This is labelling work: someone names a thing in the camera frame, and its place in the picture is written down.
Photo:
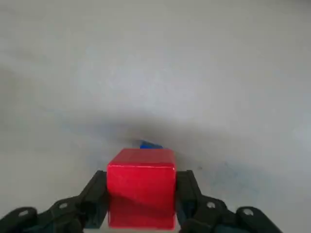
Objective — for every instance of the blue wooden cube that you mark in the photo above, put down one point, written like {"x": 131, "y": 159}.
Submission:
{"x": 149, "y": 145}

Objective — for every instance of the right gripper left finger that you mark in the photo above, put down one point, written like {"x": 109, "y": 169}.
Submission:
{"x": 60, "y": 216}

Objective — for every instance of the red wooden cube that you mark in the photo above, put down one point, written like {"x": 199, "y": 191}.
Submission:
{"x": 141, "y": 189}

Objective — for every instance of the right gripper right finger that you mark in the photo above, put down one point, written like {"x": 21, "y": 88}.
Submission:
{"x": 213, "y": 216}

